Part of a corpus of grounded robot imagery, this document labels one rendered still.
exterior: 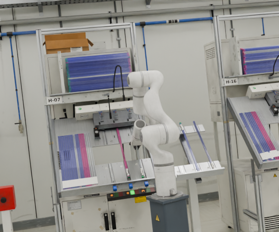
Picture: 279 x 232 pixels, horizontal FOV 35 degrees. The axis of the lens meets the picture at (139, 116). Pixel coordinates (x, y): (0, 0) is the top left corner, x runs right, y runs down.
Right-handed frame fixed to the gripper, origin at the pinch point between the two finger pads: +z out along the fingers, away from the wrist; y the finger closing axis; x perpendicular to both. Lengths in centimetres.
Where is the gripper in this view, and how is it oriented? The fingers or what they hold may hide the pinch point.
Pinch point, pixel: (136, 146)
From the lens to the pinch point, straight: 326.2
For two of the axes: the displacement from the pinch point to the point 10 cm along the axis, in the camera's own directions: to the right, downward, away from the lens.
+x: 1.4, 8.3, -5.4
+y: -9.9, 0.7, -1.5
